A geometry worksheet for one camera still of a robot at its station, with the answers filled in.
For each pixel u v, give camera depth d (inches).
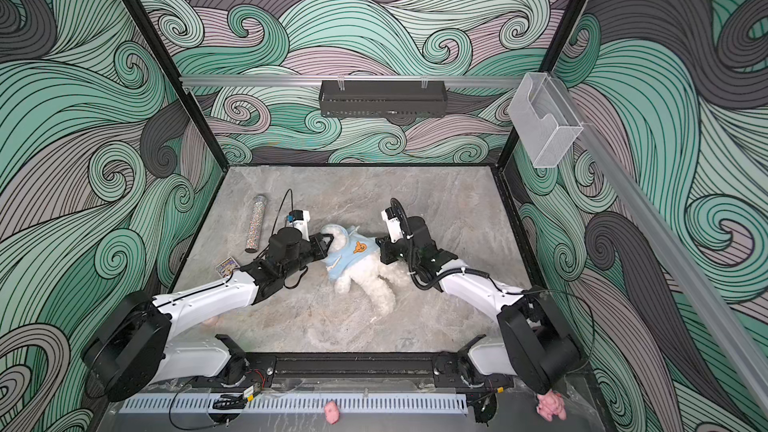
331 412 26.2
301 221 30.1
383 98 38.8
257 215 39.6
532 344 16.2
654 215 22.1
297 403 27.5
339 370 29.3
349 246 32.2
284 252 25.1
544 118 30.8
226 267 35.5
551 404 25.9
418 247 25.4
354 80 36.6
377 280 32.1
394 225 29.8
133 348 16.2
